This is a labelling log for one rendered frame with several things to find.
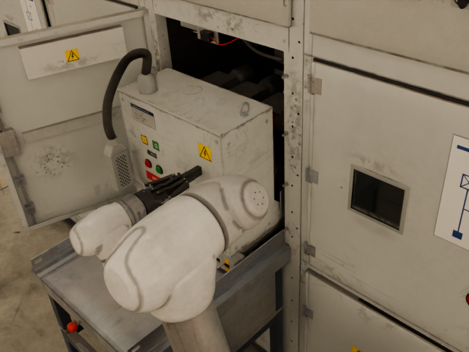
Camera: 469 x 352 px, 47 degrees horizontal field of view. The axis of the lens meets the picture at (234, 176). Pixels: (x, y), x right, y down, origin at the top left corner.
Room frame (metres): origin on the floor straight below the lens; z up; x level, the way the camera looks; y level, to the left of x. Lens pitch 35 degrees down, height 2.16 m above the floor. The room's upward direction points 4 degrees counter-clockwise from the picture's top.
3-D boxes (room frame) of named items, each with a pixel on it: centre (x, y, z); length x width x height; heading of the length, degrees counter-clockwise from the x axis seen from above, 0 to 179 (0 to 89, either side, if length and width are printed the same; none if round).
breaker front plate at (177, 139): (1.49, 0.20, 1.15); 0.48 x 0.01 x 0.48; 44
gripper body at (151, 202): (1.26, 0.24, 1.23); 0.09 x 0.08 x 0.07; 134
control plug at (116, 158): (1.59, 0.40, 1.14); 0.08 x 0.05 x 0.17; 134
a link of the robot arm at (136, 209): (1.21, 0.30, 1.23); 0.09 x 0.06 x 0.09; 44
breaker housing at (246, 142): (1.67, 0.02, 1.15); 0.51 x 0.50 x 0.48; 134
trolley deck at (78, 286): (1.42, 0.28, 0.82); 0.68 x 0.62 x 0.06; 134
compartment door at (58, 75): (1.79, 0.55, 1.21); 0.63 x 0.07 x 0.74; 116
